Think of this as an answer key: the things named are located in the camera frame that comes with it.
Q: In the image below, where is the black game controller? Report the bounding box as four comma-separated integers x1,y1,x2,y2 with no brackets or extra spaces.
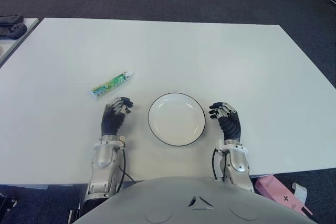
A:
0,14,24,24
0,23,28,39

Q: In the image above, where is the white plate with black rim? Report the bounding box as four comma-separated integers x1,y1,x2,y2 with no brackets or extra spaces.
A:
147,92,206,147

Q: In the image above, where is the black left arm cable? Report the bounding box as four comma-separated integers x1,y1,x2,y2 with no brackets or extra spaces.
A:
117,142,137,193

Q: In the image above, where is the black metal bracket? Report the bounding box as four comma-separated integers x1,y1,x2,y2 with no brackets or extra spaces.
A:
0,191,18,212

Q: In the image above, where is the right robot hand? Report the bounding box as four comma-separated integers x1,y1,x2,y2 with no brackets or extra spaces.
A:
208,101,242,141

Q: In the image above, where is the white side table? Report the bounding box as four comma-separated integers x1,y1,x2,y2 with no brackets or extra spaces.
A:
0,18,40,67

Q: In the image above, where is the grey robot torso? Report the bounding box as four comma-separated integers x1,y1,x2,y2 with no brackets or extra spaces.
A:
68,176,316,224

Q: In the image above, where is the green white toothpaste tube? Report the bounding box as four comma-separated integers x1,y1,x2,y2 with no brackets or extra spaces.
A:
88,70,135,101

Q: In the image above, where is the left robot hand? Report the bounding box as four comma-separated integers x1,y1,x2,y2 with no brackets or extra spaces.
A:
101,97,134,138

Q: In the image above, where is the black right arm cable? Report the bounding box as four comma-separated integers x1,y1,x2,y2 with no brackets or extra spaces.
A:
212,148,224,182

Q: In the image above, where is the pink cardboard box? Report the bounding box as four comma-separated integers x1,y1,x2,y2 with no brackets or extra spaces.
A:
255,174,313,216

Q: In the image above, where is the white paper strip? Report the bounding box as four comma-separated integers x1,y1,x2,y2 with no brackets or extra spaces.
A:
291,183,308,205

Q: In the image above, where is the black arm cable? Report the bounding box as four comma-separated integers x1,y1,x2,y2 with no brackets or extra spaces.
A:
117,142,137,193
212,148,224,182

